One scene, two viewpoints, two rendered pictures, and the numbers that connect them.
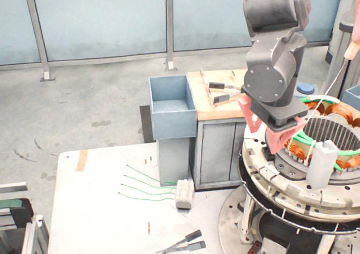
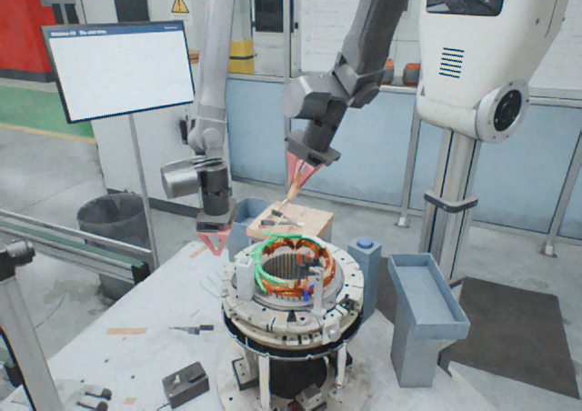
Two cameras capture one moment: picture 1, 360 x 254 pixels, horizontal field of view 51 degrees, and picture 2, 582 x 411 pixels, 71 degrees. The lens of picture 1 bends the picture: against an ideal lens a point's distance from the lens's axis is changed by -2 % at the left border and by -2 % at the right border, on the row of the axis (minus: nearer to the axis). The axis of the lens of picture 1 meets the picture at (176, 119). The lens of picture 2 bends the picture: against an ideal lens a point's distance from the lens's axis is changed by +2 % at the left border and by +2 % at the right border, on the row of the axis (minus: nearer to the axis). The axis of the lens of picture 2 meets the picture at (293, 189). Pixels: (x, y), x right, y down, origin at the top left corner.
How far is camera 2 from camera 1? 0.70 m
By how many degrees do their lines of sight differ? 29
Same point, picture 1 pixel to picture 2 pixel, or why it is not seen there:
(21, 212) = (137, 271)
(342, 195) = (252, 311)
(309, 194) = (230, 300)
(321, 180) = (242, 292)
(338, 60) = (424, 229)
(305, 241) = (296, 383)
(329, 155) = (240, 267)
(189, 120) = (243, 233)
